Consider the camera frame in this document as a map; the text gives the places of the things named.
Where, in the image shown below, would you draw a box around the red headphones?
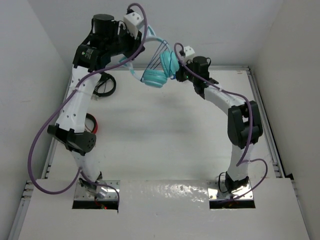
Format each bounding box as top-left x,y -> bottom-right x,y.
84,113 -> 98,134

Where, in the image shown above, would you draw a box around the aluminium table frame rail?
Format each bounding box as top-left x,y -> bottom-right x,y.
7,64 -> 298,240

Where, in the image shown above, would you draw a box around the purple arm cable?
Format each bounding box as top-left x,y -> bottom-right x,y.
173,42 -> 269,201
27,2 -> 148,208

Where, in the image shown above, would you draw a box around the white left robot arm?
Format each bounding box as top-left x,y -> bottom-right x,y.
47,12 -> 144,183

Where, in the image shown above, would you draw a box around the black headphones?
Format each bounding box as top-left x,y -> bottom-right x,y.
93,72 -> 117,98

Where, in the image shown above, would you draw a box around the white front cover board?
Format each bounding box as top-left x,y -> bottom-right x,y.
19,178 -> 309,240

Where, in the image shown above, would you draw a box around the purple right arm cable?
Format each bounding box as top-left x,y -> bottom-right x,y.
173,42 -> 269,201

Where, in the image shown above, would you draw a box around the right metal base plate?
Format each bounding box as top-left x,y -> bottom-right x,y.
207,179 -> 254,201

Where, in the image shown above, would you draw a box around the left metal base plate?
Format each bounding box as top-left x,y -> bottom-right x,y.
73,180 -> 120,201

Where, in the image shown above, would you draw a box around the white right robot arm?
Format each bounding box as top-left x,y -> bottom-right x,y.
175,56 -> 263,194

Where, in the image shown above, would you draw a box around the blue headphone cable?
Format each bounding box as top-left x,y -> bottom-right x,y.
139,41 -> 180,83

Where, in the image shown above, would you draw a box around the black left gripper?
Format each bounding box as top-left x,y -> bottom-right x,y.
105,23 -> 145,61

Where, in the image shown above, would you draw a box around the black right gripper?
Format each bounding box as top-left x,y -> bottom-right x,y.
173,57 -> 198,83

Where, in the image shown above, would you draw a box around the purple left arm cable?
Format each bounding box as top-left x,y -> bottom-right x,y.
27,2 -> 148,208

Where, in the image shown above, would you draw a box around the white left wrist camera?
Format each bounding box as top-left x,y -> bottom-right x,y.
123,11 -> 145,39

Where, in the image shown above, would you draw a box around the teal cat-ear headphones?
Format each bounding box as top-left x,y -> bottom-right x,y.
123,25 -> 180,88

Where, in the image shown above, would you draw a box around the metal base plate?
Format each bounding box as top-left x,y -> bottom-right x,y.
73,180 -> 120,201
207,179 -> 254,201

